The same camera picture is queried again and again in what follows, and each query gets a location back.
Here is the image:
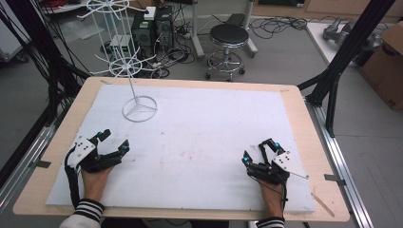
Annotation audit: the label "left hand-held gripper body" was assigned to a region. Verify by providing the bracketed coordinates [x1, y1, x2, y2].
[67, 135, 124, 174]

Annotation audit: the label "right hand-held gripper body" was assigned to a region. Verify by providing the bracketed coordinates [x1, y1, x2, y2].
[246, 151, 310, 186]

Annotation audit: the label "person's right hand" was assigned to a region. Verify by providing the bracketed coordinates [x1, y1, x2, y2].
[256, 178, 286, 220]

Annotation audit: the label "person's left hand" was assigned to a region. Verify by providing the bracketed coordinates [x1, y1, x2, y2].
[80, 166, 115, 203]

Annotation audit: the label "grey metal clamp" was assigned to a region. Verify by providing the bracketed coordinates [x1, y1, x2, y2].
[323, 173, 347, 187]
[29, 159, 52, 169]

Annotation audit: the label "white foam mat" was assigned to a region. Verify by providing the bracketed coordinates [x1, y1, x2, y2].
[45, 83, 317, 214]

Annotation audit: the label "thin wooden stick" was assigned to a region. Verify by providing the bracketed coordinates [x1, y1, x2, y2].
[311, 191, 336, 219]

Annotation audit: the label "small white device green lights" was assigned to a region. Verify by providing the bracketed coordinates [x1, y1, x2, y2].
[109, 33, 133, 55]

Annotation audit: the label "black computer tower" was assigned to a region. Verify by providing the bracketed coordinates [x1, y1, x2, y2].
[154, 6, 176, 53]
[130, 9, 158, 60]

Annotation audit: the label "white floor board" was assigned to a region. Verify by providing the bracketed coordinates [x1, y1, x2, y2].
[305, 21, 360, 68]

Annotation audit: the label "black round stool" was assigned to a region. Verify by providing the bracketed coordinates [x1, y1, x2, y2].
[204, 23, 251, 83]

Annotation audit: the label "small white box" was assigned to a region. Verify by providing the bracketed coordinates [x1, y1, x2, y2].
[143, 6, 158, 21]

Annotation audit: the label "black foot pedal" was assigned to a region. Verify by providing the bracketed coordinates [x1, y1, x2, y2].
[225, 12, 247, 27]

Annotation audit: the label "cardboard box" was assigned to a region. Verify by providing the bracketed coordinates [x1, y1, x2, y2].
[358, 21, 403, 111]

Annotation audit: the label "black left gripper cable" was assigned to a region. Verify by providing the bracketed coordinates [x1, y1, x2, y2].
[64, 144, 82, 211]

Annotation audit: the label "thin black right gripper cable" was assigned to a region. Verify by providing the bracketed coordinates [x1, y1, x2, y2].
[248, 174, 289, 219]

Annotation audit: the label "white wire display rack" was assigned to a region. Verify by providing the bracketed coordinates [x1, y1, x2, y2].
[76, 0, 159, 124]

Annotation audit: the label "aluminium rail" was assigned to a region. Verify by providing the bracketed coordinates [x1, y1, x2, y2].
[0, 122, 63, 210]
[304, 97, 375, 228]

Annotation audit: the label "black metal frame stand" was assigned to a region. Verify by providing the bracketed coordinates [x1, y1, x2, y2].
[0, 0, 91, 128]
[297, 0, 397, 139]

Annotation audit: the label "tangle of black floor cables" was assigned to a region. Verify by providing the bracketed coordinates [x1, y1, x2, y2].
[248, 14, 309, 40]

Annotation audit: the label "white table leg frame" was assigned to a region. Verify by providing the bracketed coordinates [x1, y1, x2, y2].
[189, 0, 259, 62]

